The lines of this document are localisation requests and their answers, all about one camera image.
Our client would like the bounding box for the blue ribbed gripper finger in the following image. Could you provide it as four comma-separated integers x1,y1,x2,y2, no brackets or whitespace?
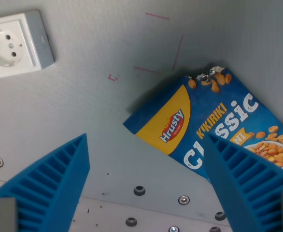
204,132,283,232
0,132,91,232

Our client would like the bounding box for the blue peanut snack bag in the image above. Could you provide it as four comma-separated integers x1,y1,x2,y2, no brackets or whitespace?
122,65,283,183

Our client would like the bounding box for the white wall power socket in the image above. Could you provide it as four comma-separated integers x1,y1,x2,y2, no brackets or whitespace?
0,9,55,80

